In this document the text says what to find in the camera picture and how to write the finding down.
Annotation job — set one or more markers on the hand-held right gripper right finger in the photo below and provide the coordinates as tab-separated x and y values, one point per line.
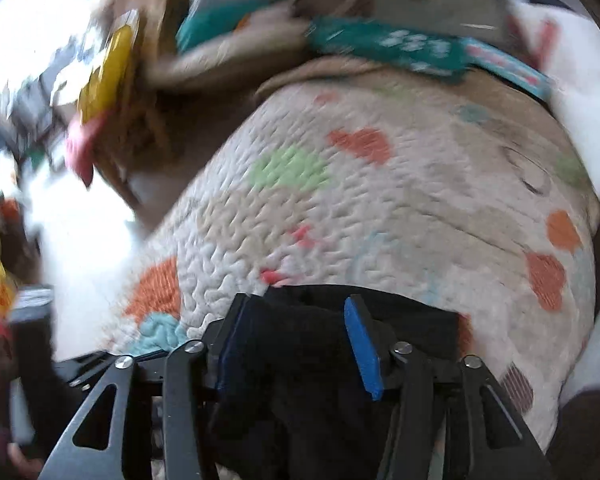
365	350

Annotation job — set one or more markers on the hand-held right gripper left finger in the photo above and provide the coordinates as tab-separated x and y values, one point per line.
232	345

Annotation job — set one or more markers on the black pants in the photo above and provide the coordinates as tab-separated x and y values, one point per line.
300	360

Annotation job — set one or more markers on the quilted heart-print blanket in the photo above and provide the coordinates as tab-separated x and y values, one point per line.
380	210

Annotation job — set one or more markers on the dark brown cloth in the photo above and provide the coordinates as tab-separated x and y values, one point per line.
585	440

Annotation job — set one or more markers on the wooden chair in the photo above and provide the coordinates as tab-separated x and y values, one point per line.
140	110

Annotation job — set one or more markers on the yellow cushion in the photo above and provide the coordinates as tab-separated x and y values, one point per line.
105	75

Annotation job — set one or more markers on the pastel patterned flat box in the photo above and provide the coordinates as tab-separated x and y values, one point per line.
510	70

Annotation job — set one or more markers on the teal cloth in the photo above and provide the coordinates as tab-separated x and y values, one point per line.
210	27

